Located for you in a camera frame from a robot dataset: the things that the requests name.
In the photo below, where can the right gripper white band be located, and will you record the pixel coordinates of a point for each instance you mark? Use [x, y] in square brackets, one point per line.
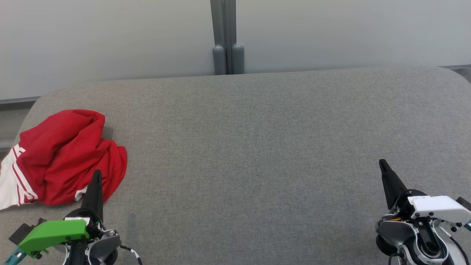
[438, 208]

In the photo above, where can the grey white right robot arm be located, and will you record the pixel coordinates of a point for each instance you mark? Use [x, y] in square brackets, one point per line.
[415, 239]

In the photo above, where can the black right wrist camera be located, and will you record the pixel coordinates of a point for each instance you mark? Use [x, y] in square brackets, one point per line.
[464, 203]

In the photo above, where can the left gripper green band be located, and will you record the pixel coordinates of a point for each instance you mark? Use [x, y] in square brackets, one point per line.
[51, 233]

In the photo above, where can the grey fabric sofa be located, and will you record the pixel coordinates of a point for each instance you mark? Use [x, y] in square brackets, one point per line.
[239, 147]

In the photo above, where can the teal left camera connector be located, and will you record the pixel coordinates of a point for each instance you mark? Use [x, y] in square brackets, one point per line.
[14, 255]

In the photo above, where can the grey partition base rail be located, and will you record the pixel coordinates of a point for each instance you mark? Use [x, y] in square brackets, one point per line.
[18, 100]
[456, 67]

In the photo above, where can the teal right camera connector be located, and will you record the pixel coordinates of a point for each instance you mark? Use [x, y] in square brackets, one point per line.
[468, 225]

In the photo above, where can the teal camera connector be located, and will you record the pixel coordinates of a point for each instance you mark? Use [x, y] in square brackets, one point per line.
[468, 225]
[14, 255]

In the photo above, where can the red white jersey shirt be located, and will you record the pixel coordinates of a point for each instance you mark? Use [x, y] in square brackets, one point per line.
[55, 173]

